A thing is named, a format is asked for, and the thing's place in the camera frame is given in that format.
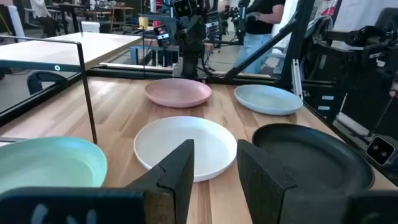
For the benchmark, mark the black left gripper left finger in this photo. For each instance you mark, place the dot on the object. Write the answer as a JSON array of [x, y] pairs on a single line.
[[174, 186]]

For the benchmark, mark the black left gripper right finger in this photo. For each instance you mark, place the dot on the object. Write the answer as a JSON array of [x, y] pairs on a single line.
[[261, 193]]

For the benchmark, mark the white plate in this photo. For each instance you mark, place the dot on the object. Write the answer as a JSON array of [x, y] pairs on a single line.
[[174, 130]]

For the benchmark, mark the black plate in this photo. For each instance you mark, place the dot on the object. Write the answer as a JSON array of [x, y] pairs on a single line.
[[311, 155]]

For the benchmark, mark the pink plate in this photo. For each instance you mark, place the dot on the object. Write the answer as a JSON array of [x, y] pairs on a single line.
[[177, 91]]

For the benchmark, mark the mint green plate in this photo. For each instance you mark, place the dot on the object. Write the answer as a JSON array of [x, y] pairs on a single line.
[[46, 161]]

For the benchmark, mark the black background robot arm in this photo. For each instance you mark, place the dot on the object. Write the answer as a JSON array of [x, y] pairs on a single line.
[[239, 21]]

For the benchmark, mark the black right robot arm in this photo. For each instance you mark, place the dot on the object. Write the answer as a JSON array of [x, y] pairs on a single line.
[[189, 65]]

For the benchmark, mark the yellow cup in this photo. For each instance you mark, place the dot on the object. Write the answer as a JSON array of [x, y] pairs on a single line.
[[143, 22]]

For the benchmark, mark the blue bench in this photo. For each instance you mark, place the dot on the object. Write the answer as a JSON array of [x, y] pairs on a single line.
[[149, 53]]

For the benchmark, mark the person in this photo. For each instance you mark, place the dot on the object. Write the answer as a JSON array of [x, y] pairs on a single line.
[[43, 15], [261, 18]]

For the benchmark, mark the wooden background table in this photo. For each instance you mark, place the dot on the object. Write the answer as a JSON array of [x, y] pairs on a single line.
[[118, 9]]

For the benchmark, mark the light blue plate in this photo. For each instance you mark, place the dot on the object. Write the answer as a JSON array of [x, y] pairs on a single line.
[[267, 99]]

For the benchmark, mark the white box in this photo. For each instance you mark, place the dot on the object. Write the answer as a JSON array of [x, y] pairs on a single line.
[[90, 27]]

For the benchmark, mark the black machine beside table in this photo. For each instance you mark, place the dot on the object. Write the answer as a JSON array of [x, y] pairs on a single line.
[[357, 77]]

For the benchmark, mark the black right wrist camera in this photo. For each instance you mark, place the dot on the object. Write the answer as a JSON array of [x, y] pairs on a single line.
[[183, 7]]

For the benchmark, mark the black aluminium rig frame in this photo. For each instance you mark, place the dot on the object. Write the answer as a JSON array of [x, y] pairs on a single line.
[[155, 74]]

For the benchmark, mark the silver aluminium bracket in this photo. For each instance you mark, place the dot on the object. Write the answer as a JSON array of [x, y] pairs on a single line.
[[297, 77]]

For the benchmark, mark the black table-level camera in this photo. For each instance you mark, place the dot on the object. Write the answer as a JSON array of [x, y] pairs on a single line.
[[380, 150]]

